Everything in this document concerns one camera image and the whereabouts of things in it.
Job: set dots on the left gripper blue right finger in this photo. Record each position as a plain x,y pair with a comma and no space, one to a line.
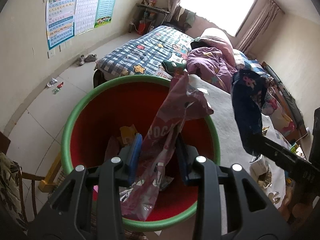
186,155

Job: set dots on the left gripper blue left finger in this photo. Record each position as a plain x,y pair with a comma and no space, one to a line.
129,156

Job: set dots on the yellow snack wrapper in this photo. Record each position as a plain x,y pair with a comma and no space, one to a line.
127,135

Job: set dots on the pink Pocky foil wrapper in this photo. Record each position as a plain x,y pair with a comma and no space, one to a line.
183,103

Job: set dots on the red bin with green rim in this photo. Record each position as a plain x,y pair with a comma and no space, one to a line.
124,101

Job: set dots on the dark blue floral wrapper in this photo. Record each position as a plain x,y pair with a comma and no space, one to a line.
248,97

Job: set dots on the grey cloth mat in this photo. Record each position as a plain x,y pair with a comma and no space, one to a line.
231,149

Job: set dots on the floral pink pillow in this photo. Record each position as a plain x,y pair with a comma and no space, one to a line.
280,120

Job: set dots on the purple quilt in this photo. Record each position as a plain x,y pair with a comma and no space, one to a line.
212,59

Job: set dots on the blue checked bed sheet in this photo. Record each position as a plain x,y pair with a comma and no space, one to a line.
144,55

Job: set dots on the pair of shoes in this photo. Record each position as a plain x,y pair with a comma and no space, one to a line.
86,59

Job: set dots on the floor litter scraps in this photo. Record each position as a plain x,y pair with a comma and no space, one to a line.
54,82

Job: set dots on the small shelf with items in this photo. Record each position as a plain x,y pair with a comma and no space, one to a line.
146,17

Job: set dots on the beige window curtain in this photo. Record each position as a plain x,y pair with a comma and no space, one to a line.
259,26

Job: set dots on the educational wall posters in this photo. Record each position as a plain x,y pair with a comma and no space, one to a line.
68,18

